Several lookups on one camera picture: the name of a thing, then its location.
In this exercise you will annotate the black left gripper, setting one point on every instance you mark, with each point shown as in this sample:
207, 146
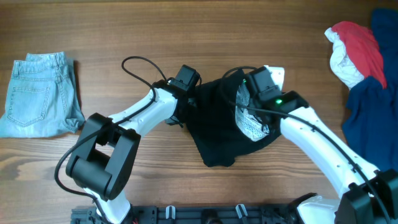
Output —
181, 109

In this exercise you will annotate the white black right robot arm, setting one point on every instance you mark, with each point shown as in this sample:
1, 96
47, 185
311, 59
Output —
365, 193

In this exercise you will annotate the red white garment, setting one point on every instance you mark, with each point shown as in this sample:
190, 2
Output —
355, 54

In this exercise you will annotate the black t-shirt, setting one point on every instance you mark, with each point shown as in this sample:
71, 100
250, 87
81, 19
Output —
215, 127

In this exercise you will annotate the folded light blue jeans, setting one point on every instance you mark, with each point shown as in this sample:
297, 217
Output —
41, 100

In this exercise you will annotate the dark blue garment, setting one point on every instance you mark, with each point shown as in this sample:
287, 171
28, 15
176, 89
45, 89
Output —
371, 129

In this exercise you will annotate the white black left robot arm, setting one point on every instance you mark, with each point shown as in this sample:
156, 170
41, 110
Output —
101, 161

